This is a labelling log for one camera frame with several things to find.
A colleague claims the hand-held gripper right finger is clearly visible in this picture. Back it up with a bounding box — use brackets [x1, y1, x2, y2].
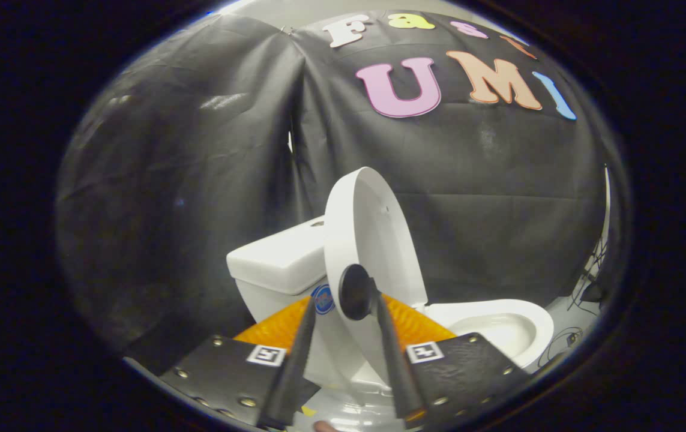
[374, 293, 531, 424]

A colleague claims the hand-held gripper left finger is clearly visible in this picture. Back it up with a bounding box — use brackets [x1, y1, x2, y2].
[160, 295, 322, 429]

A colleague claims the white toilet lid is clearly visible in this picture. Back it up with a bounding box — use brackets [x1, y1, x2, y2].
[323, 167, 429, 388]

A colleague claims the white toilet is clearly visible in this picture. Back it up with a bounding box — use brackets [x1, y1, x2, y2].
[226, 216, 555, 430]

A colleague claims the white toilet seat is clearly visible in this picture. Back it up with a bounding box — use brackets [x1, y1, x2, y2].
[424, 299, 555, 368]

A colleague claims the black backdrop cloth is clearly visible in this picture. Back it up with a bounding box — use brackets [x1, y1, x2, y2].
[58, 9, 610, 361]

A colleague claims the tangle of floor cables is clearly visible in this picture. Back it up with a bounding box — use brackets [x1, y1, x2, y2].
[538, 237, 610, 361]

